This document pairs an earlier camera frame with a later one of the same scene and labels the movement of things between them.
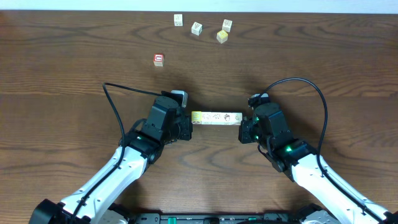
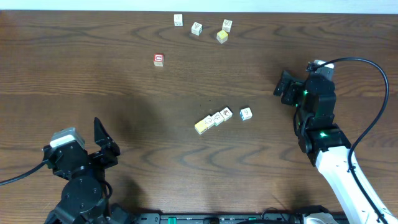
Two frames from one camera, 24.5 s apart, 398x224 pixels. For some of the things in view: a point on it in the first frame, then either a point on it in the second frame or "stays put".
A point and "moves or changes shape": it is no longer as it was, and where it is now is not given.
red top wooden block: [158, 60] stays put
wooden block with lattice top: [227, 25] stays put
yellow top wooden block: [222, 36] stays put
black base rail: [217, 218] stays put
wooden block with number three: [196, 28] stays put
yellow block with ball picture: [196, 117] → [201, 126]
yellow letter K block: [227, 118] moves or changes shape
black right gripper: [245, 126] → [295, 85]
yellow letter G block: [237, 118] → [245, 114]
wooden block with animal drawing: [178, 20] stays put
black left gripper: [186, 128] → [94, 158]
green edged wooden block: [217, 118] moves or changes shape
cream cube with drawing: [206, 118] moves or changes shape
